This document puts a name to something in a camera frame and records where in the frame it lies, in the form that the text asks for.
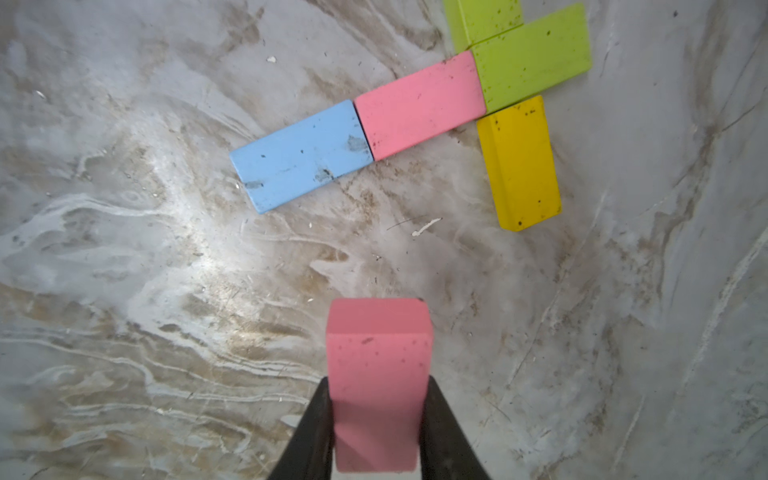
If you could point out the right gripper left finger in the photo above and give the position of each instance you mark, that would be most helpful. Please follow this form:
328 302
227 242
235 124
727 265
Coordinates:
309 453

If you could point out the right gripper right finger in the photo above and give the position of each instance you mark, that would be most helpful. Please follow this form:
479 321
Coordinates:
445 452

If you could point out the pink block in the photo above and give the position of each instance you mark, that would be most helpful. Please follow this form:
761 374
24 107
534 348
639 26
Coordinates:
420 106
378 354

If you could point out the blue block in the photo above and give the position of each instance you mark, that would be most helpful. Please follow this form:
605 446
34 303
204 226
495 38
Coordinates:
302 157

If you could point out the yellow block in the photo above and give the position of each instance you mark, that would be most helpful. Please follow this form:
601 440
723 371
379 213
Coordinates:
517 151

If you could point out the lime green block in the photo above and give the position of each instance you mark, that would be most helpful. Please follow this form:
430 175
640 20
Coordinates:
523 62
474 21

